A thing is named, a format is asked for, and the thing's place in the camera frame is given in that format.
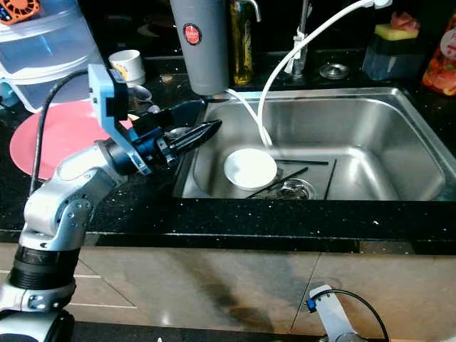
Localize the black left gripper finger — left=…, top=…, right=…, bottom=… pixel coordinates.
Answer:
left=152, top=99, right=209, bottom=133
left=173, top=119, right=224, bottom=156

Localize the white bowl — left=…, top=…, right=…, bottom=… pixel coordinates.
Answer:
left=223, top=148, right=279, bottom=192

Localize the pink plate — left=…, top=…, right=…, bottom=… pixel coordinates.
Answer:
left=9, top=100, right=138, bottom=181

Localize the metal spoon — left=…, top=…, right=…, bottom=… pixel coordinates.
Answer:
left=130, top=84, right=155, bottom=105

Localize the grey water filter cylinder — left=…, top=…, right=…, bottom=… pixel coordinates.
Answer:
left=170, top=0, right=233, bottom=96

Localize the thin white tube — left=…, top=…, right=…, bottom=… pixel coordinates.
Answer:
left=227, top=88, right=272, bottom=147

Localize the white printed cup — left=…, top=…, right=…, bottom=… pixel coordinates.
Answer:
left=108, top=48, right=147, bottom=87

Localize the olive oil bottle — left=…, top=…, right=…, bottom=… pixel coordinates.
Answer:
left=229, top=0, right=256, bottom=87

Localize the black chopstick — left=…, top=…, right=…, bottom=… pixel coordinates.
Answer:
left=276, top=160, right=329, bottom=167
left=246, top=167, right=309, bottom=200

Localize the metal sink drain strainer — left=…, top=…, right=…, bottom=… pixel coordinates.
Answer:
left=278, top=178, right=318, bottom=201

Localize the curved filter spout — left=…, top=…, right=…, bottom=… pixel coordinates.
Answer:
left=246, top=0, right=263, bottom=23

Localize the clear plastic storage container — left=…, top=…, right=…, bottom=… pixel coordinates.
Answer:
left=0, top=0, right=105, bottom=113

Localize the metal faucet stem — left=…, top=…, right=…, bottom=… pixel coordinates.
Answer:
left=285, top=0, right=314, bottom=78

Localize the beige cabinet front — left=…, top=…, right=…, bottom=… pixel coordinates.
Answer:
left=0, top=242, right=456, bottom=342

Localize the pale blue cup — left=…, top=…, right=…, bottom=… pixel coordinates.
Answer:
left=0, top=80, right=16, bottom=105

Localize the stainless steel sink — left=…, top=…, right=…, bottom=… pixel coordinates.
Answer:
left=173, top=87, right=456, bottom=202

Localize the orange fan gadget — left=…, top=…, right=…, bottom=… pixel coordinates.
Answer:
left=0, top=0, right=42, bottom=26

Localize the dark sponge holder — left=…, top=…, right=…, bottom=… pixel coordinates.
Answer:
left=362, top=36, right=425, bottom=81

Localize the yellow sponge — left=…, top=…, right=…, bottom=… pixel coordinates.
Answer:
left=376, top=24, right=420, bottom=41

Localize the pink scrub cloth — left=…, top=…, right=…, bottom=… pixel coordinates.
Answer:
left=390, top=11, right=422, bottom=31

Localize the red juice bottle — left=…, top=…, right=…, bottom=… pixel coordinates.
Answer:
left=422, top=28, right=456, bottom=98

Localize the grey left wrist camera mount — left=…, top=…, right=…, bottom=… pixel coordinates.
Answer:
left=88, top=63, right=151, bottom=176

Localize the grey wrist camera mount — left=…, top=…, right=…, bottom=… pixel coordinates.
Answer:
left=88, top=63, right=151, bottom=176
left=306, top=285, right=358, bottom=342

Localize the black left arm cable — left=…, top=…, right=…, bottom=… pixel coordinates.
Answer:
left=31, top=70, right=94, bottom=197

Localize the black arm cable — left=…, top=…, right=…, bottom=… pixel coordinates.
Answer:
left=328, top=289, right=392, bottom=342
left=31, top=70, right=94, bottom=197

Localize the thick white hose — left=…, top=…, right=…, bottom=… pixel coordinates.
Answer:
left=256, top=0, right=393, bottom=149

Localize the round metal counter ring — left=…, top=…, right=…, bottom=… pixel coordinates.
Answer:
left=319, top=63, right=351, bottom=80

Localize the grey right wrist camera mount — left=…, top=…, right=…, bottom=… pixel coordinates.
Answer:
left=306, top=285, right=358, bottom=342

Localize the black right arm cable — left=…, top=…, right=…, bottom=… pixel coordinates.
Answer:
left=328, top=289, right=392, bottom=342

